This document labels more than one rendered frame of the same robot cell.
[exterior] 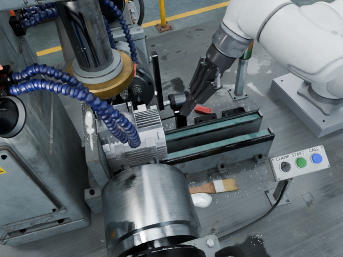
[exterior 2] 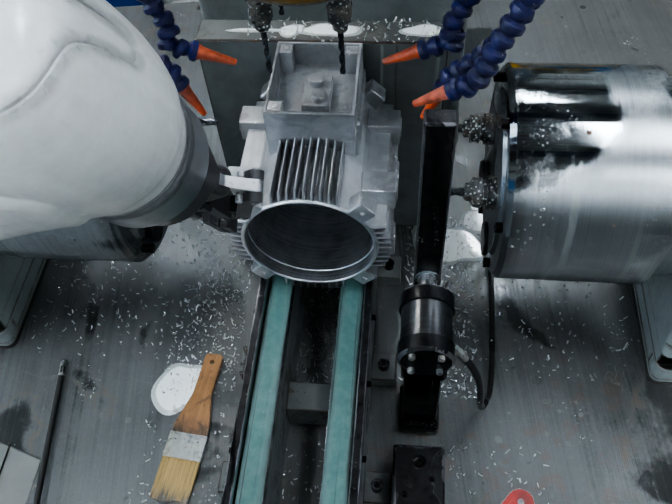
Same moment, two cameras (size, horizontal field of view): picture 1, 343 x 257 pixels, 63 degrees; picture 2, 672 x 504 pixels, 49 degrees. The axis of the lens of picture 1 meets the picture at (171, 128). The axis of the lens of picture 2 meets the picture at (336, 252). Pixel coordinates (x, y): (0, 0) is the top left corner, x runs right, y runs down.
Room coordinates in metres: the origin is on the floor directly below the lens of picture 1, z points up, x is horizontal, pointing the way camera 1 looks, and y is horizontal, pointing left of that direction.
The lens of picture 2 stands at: (0.82, -0.44, 1.70)
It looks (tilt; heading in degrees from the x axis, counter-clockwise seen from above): 54 degrees down; 109
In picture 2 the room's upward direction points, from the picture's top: 5 degrees counter-clockwise
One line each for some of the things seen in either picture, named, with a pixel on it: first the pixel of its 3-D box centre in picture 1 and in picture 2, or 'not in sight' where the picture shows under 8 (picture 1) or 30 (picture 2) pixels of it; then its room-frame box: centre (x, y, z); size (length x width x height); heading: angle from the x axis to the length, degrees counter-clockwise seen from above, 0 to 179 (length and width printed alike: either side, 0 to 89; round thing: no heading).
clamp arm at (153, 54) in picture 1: (158, 83); (432, 210); (0.77, 0.03, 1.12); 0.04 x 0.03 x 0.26; 100
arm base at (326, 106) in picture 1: (324, 88); not in sight; (0.88, -0.70, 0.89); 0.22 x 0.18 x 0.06; 24
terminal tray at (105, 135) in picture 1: (117, 123); (316, 100); (0.61, 0.17, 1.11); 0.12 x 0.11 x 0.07; 99
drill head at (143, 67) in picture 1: (120, 75); (600, 174); (0.94, 0.19, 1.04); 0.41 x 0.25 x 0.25; 10
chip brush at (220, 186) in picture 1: (211, 187); (192, 424); (0.50, -0.13, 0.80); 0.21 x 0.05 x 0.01; 93
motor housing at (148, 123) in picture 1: (134, 138); (318, 180); (0.61, 0.13, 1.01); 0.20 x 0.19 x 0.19; 99
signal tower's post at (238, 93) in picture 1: (243, 59); not in sight; (1.00, -0.35, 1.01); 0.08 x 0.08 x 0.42; 10
